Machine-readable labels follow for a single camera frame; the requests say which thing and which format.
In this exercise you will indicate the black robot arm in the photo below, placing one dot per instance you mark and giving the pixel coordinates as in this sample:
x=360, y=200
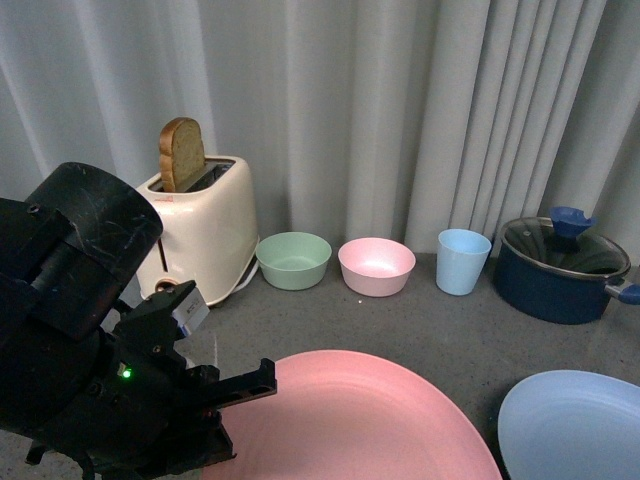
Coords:
x=83, y=373

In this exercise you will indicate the light blue cup right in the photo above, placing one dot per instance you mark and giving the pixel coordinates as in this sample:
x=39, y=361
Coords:
x=460, y=259

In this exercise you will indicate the brown toast slice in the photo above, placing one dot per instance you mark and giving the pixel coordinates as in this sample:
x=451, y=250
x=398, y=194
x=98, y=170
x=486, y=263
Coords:
x=181, y=153

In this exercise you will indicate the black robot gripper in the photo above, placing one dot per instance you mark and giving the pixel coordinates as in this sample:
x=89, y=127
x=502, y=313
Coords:
x=152, y=413

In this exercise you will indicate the pink bowl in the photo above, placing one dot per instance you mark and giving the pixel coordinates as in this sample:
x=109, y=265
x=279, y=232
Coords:
x=376, y=267

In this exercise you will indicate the cream white toaster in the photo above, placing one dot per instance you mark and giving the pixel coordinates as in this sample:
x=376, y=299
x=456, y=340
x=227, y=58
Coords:
x=210, y=232

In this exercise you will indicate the pink plate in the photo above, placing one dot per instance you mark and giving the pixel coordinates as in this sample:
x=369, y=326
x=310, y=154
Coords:
x=350, y=415

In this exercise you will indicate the glass pot lid blue knob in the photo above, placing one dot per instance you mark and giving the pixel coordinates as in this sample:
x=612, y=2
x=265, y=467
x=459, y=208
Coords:
x=564, y=243

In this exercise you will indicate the dark blue pot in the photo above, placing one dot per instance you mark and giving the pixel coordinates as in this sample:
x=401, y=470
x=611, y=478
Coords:
x=555, y=297

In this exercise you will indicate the light blue plate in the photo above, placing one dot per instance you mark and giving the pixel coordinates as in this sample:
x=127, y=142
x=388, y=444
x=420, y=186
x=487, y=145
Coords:
x=569, y=424

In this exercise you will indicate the green bowl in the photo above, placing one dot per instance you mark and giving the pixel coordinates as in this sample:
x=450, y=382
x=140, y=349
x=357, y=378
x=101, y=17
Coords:
x=293, y=261

